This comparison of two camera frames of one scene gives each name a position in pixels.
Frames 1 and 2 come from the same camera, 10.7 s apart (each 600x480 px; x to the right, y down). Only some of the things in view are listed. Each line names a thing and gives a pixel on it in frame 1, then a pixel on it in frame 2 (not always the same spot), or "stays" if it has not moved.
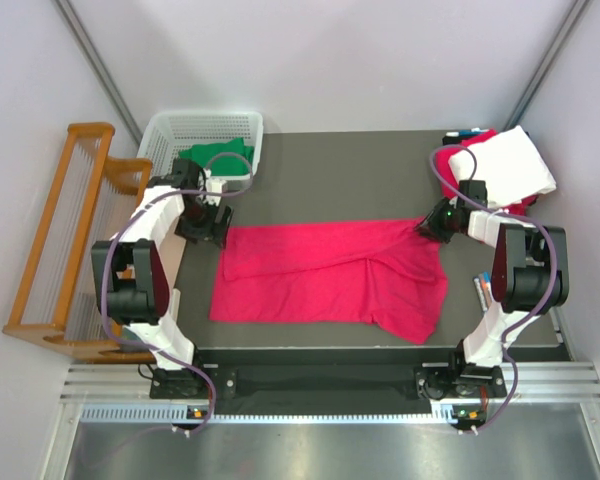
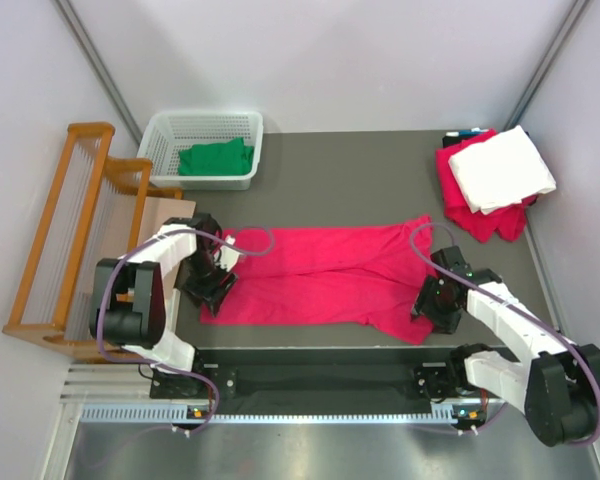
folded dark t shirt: [457, 140] stays
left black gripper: [210, 230] → [212, 291]
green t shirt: [232, 158] stays
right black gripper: [424, 227] → [443, 323]
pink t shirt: [384, 272] stays
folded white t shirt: [509, 164] stays
